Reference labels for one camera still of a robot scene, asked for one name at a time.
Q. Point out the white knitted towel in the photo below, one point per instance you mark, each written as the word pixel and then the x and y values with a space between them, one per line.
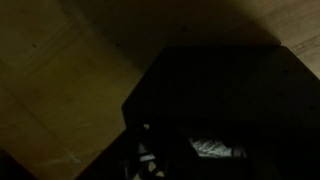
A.
pixel 209 148

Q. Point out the black perforated box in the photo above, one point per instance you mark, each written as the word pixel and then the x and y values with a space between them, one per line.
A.
pixel 262 102

